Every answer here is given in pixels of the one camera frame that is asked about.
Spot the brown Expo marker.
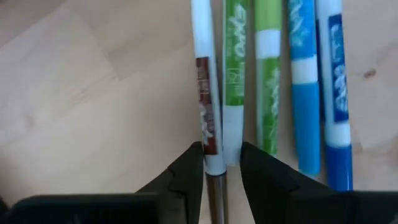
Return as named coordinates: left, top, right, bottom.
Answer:
left=190, top=0, right=230, bottom=224

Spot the green Expo marker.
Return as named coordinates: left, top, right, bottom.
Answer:
left=254, top=0, right=283, bottom=158
left=222, top=0, right=249, bottom=167

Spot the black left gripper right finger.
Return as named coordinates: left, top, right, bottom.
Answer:
left=240, top=141, right=398, bottom=224

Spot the light blue Expo marker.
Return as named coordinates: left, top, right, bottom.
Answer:
left=287, top=0, right=322, bottom=178

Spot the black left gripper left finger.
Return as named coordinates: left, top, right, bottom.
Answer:
left=0, top=141, right=205, bottom=224

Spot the dark blue Expo marker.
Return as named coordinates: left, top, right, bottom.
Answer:
left=314, top=0, right=354, bottom=191

